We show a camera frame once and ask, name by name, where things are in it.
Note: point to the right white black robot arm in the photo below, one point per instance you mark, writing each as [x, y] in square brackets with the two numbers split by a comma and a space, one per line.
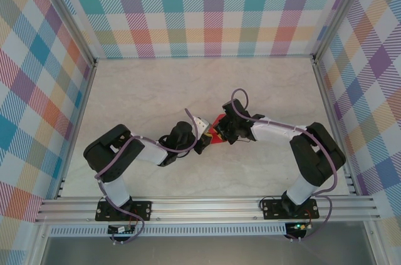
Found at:
[272, 131]

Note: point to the aluminium frame post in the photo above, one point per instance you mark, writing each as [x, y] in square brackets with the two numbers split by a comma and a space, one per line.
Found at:
[67, 16]
[341, 11]

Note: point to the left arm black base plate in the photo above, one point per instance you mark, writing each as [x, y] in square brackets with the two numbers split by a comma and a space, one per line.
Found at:
[142, 210]

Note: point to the aluminium front rail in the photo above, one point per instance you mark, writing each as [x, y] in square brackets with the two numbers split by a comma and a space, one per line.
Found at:
[203, 211]

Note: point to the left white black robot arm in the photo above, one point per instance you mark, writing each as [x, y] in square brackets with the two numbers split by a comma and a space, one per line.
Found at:
[116, 193]

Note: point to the grey metal sheet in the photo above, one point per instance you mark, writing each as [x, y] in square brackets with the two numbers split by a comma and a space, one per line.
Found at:
[203, 251]

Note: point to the aluminium side rail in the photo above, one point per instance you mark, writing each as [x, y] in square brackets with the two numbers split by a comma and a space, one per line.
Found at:
[333, 127]
[78, 127]

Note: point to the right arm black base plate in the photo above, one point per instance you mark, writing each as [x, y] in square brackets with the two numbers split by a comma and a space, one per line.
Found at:
[272, 208]

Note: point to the aluminium front leg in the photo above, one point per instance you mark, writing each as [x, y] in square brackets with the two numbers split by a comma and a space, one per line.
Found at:
[37, 246]
[376, 246]

